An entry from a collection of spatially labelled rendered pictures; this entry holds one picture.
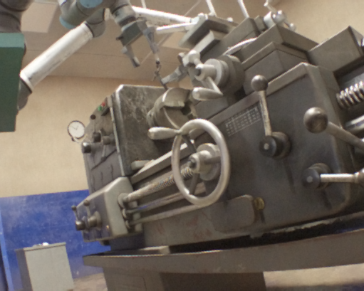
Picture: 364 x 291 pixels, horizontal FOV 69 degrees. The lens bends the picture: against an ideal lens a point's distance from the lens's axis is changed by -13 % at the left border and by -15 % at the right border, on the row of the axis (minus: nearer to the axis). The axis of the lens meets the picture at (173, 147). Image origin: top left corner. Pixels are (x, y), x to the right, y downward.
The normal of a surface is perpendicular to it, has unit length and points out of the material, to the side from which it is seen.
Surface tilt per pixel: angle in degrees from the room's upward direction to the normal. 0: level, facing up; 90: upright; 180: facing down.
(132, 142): 90
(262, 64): 90
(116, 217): 90
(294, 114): 90
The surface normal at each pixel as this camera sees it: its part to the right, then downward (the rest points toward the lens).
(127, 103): 0.54, -0.32
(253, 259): -0.81, 0.04
